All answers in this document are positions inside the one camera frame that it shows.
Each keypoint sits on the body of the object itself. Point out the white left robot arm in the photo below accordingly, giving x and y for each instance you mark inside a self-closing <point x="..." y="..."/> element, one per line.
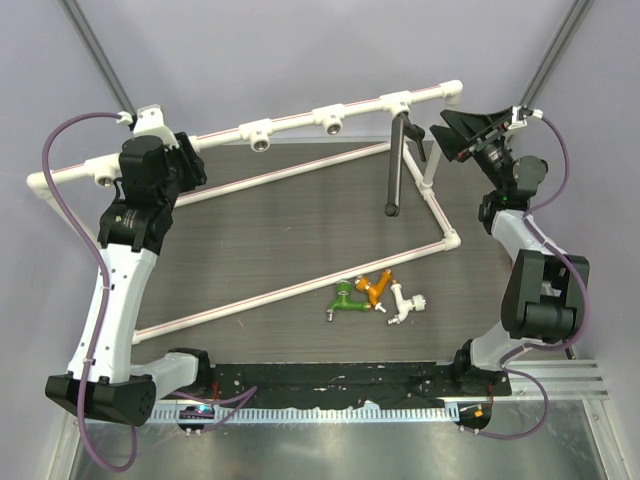
<point x="131" y="234"/>

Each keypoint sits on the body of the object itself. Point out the dark metal long faucet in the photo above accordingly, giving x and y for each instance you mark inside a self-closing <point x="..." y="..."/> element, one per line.
<point x="402" y="128"/>

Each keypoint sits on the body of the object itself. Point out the green faucet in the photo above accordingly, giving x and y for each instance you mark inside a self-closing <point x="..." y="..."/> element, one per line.
<point x="343" y="301"/>

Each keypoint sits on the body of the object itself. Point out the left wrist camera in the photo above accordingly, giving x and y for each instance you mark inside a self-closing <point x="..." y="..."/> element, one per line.
<point x="148" y="121"/>

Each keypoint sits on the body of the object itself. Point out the white faucet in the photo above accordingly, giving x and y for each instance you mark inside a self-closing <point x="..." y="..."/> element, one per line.
<point x="405" y="306"/>

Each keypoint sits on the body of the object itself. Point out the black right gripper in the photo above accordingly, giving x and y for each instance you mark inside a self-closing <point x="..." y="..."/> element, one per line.
<point x="470" y="127"/>

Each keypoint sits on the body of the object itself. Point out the orange faucet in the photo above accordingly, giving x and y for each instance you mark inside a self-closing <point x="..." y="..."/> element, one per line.
<point x="374" y="291"/>

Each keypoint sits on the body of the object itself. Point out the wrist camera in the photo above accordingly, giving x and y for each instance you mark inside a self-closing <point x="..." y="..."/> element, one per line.
<point x="148" y="121"/>
<point x="524" y="113"/>

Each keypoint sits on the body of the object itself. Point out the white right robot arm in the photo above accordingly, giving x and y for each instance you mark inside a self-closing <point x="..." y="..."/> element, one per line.
<point x="545" y="304"/>

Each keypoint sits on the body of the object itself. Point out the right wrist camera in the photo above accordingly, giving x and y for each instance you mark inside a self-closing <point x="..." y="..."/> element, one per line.
<point x="524" y="113"/>

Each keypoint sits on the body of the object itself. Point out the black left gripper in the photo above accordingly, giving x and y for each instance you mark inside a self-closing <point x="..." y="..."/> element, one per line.
<point x="190" y="163"/>

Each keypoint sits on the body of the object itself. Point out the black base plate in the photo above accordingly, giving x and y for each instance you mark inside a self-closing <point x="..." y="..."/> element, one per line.
<point x="328" y="386"/>

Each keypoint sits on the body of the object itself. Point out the white PVC pipe frame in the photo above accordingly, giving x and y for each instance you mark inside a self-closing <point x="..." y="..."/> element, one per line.
<point x="329" y="186"/>

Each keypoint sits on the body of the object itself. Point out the grey slotted cable duct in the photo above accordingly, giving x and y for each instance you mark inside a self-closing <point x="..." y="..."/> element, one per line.
<point x="185" y="413"/>

